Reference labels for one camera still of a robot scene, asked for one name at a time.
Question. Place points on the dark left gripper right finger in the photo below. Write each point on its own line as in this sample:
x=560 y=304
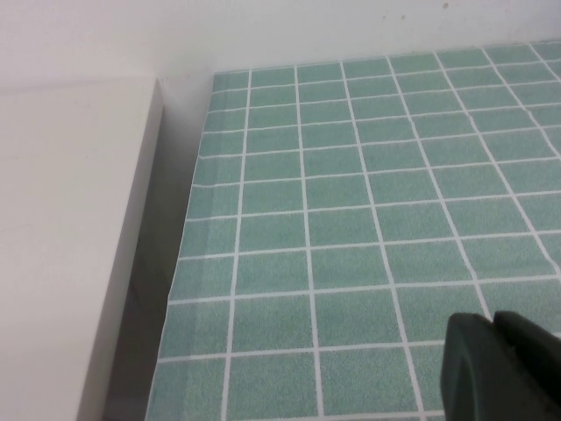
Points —
x=539 y=359

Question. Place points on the green checked tablecloth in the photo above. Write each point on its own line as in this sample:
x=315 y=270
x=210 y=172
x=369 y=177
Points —
x=350 y=219

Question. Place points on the white cabinet block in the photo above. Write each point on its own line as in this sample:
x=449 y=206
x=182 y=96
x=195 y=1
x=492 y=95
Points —
x=66 y=219

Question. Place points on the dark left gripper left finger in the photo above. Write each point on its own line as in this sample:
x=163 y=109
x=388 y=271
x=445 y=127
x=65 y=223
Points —
x=473 y=377

